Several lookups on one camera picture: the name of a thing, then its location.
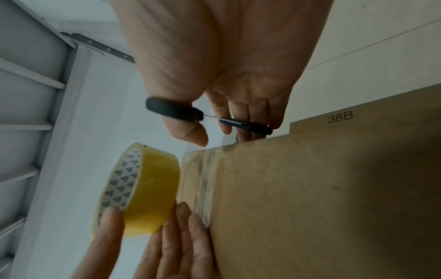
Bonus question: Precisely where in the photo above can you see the person's right hand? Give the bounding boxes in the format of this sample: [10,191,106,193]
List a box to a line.
[110,0,335,148]

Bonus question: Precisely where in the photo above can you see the person's left hand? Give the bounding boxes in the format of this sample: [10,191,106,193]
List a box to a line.
[70,201,222,279]

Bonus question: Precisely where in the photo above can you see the yellow packing tape roll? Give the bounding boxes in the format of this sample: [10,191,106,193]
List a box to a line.
[92,142,181,239]

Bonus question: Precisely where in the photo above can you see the black handled scissors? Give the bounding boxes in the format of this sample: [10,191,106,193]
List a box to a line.
[145,96,274,136]

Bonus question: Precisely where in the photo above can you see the clear tape strip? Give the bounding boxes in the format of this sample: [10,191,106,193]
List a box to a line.
[187,130,239,227]

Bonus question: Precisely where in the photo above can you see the black perforated metal strip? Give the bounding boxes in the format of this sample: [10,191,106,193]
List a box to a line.
[60,32,136,64]

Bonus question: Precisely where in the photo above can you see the brown cardboard box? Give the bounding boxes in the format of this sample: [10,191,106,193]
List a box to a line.
[175,83,441,279]

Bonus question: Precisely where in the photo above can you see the white metal shelving rack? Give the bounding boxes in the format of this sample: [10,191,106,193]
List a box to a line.
[0,0,80,274]

